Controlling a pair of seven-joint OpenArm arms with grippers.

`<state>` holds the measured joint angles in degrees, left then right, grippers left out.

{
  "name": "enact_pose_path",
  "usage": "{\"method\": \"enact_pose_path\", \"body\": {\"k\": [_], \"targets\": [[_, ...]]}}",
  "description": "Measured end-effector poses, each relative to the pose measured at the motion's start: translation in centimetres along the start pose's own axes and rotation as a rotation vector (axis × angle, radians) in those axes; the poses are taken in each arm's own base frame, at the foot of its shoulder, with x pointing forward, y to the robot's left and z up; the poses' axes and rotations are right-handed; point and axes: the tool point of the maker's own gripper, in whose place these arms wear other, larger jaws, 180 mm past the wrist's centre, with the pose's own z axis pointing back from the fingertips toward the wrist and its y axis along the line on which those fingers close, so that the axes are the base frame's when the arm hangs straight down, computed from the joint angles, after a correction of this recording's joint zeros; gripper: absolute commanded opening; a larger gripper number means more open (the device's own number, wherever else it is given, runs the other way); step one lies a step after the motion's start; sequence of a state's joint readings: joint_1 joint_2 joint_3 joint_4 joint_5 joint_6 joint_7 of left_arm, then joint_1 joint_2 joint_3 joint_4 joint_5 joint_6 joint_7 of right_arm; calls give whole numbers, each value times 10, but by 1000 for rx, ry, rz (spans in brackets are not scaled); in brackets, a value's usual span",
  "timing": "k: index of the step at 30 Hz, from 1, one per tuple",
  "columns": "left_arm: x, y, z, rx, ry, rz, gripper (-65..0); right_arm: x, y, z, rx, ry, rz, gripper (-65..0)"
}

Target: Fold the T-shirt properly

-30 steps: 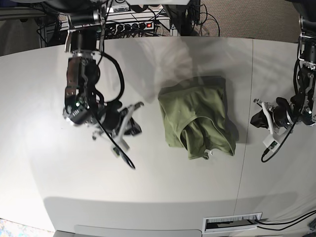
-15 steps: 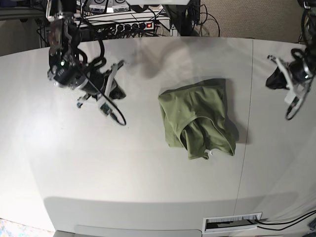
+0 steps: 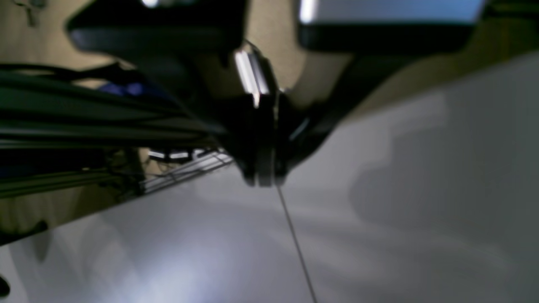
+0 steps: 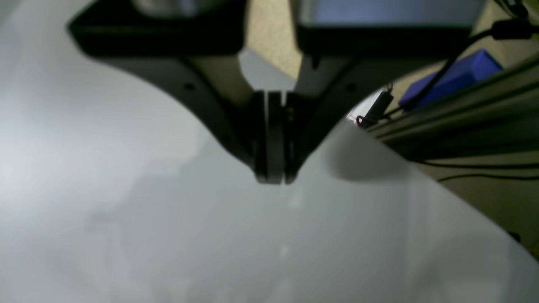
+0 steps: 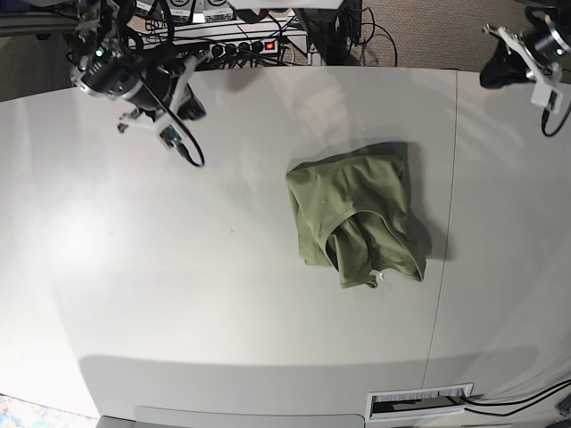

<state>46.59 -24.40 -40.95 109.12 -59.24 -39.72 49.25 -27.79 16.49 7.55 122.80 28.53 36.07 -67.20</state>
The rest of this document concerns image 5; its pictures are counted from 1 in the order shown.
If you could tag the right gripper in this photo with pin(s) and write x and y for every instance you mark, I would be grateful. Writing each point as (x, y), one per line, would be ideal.
(165, 97)

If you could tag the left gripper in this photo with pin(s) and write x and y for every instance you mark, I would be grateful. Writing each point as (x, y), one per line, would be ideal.
(513, 62)

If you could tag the green T-shirt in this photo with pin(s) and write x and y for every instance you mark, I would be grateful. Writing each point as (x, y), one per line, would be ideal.
(352, 213)

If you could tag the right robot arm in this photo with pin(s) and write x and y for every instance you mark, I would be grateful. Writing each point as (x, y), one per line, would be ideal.
(113, 60)

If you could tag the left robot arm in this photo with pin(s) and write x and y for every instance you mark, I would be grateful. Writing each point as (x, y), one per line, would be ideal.
(549, 34)

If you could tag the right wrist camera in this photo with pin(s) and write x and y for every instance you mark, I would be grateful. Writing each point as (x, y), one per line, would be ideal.
(169, 137)

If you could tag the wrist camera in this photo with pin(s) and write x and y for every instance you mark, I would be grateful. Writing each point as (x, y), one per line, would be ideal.
(547, 97)
(169, 137)

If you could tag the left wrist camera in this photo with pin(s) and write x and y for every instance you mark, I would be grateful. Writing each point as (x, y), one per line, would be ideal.
(547, 97)

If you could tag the black power strip red switch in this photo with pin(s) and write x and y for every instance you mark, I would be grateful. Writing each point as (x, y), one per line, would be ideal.
(256, 48)

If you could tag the table cable grommet slot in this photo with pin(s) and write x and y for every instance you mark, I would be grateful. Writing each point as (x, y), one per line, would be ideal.
(392, 406)

